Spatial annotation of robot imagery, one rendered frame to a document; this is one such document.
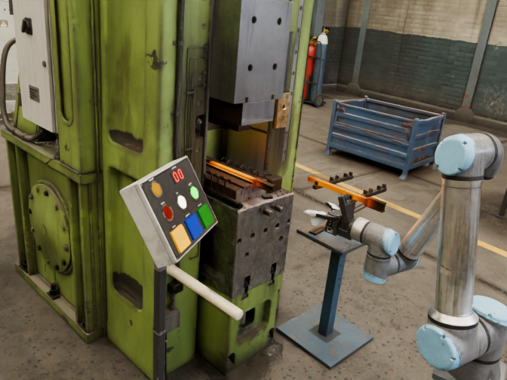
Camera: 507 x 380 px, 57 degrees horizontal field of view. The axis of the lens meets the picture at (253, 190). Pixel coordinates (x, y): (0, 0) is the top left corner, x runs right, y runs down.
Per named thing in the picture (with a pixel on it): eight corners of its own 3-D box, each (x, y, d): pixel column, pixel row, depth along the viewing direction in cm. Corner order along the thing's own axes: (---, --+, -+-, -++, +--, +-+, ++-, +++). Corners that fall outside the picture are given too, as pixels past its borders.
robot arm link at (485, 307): (511, 353, 162) (526, 311, 155) (480, 369, 153) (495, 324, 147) (471, 327, 174) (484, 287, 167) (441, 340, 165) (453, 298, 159)
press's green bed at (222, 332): (274, 344, 260) (283, 271, 243) (225, 378, 234) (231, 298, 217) (208, 299, 294) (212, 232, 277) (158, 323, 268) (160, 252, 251)
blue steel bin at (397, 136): (435, 169, 600) (448, 113, 574) (404, 180, 546) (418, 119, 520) (356, 145, 677) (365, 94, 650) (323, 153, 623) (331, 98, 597)
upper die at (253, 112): (273, 121, 207) (275, 99, 204) (241, 126, 194) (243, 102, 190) (210, 102, 233) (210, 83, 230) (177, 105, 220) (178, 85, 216)
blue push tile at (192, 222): (203, 231, 166) (195, 212, 165) (194, 240, 160) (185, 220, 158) (199, 232, 167) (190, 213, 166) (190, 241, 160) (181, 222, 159)
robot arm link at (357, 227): (361, 224, 172) (375, 218, 179) (350, 219, 175) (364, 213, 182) (357, 246, 176) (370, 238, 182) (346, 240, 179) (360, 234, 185)
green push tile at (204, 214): (214, 220, 175) (206, 202, 174) (206, 228, 168) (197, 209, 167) (210, 221, 176) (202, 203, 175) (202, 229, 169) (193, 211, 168)
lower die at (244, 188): (265, 194, 220) (267, 178, 217) (235, 204, 206) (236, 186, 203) (206, 170, 246) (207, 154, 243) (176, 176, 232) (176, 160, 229)
